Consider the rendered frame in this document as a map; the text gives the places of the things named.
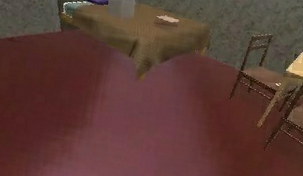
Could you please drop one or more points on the brown cloth covered table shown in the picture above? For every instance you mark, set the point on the brown cloth covered table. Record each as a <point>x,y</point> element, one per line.
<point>147,38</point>

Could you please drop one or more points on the pink flat book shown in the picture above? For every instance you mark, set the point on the pink flat book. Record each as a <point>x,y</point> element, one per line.
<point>167,20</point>

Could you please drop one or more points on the grey box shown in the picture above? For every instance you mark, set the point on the grey box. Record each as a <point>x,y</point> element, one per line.
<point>121,4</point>

